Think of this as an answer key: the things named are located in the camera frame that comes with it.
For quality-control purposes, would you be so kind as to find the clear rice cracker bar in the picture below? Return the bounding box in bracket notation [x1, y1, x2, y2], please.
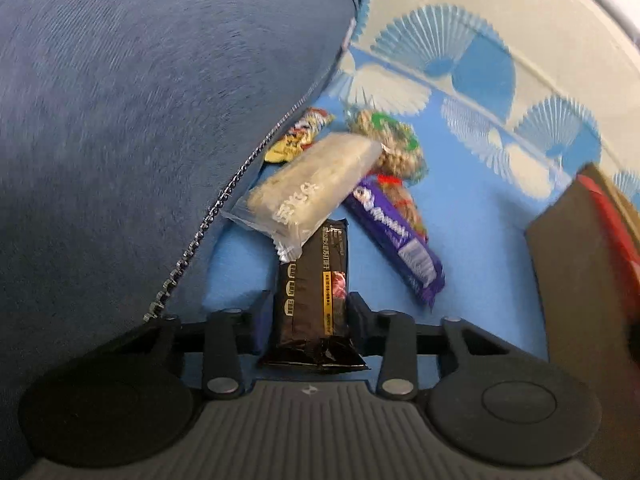
[224, 132, 383, 263]

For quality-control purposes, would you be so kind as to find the red spicy snack packet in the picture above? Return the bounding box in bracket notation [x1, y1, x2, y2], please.
[577, 174, 639, 324]

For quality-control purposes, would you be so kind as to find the blue denim cushion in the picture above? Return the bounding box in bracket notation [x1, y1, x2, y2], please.
[0, 0, 359, 480]

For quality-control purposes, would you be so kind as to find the red nut snack packet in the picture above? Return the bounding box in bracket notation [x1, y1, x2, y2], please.
[376, 174, 428, 240]

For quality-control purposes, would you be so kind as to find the brown cardboard box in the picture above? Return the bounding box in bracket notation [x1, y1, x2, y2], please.
[525, 162, 639, 479]

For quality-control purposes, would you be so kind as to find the dark brown chocolate bar wrapper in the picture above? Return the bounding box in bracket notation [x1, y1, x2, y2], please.
[260, 219, 367, 374]

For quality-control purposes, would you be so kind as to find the round peanut brittle packet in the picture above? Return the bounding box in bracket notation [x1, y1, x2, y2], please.
[345, 107, 427, 185]

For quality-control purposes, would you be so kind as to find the metal chain strap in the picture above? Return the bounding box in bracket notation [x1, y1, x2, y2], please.
[142, 107, 314, 324]

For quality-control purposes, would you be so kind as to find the purple Alpenliebe candy bar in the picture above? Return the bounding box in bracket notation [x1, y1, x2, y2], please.
[345, 176, 446, 308]

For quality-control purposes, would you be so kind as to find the blue fan pattern cloth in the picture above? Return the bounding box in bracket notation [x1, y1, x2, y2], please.
[200, 0, 640, 391]

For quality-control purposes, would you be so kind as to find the yellow cartoon snack stick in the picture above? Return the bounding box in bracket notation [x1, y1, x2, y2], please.
[264, 107, 335, 164]

